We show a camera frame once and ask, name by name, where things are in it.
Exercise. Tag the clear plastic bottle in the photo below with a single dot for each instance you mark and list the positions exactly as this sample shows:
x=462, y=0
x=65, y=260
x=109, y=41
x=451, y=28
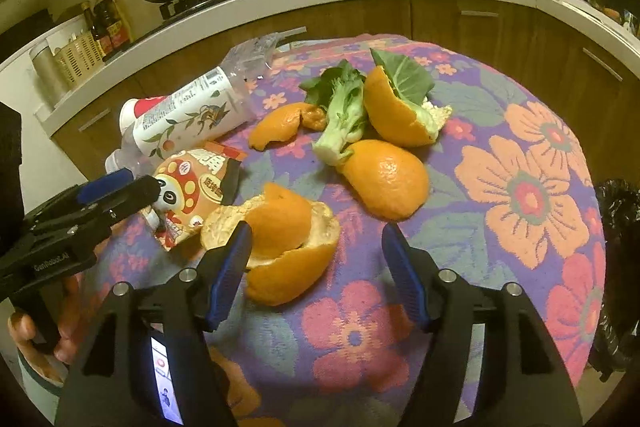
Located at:
x=250, y=57

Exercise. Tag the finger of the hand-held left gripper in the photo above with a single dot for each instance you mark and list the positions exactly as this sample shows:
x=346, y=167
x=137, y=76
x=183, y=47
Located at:
x=107, y=187
x=135, y=199

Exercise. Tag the beige plastic basket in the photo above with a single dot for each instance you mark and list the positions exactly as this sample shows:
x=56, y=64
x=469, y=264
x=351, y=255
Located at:
x=77, y=59

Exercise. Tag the wooden base cabinets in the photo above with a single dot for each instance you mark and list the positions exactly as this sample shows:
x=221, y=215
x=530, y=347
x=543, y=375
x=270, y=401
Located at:
x=500, y=27

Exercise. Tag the domed orange peel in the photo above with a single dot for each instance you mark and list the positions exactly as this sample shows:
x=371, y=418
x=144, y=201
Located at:
x=390, y=177

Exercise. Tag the orange peel with white pith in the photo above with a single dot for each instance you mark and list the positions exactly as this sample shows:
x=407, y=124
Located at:
x=390, y=112

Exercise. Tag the person's left hand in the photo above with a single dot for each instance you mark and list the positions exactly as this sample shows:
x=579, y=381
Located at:
x=69, y=317

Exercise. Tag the green vegetable leaf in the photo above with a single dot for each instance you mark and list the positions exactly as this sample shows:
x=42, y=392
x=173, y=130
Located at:
x=405, y=77

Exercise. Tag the trash bin with black bag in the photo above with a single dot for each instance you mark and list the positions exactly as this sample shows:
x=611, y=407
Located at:
x=620, y=257

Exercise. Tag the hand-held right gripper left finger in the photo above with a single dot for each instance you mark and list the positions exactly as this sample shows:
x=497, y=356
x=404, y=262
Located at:
x=230, y=277

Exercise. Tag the bok choy stub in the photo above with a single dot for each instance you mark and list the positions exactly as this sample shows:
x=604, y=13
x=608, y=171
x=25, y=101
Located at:
x=342, y=117

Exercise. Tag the small curled orange peel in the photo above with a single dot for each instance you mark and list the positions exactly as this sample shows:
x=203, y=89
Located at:
x=280, y=122

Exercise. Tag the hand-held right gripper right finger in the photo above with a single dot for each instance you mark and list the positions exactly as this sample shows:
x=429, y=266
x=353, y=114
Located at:
x=405, y=277

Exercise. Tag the dark sauce bottle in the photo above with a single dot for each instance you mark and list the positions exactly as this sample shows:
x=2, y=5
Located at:
x=102, y=44

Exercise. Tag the large orange peel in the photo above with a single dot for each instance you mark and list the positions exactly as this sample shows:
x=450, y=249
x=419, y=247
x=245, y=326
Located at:
x=290, y=257

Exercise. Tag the floral tablecloth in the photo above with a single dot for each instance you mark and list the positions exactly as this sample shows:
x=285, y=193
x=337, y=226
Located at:
x=500, y=147

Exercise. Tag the metal canister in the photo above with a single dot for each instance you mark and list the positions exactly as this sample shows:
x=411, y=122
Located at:
x=47, y=72

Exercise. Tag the white plastic drink bottle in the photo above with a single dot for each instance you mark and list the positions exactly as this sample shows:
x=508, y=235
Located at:
x=190, y=107

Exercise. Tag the mushroom print snack packet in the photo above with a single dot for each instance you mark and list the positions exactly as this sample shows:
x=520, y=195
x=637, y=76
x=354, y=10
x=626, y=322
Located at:
x=190, y=187

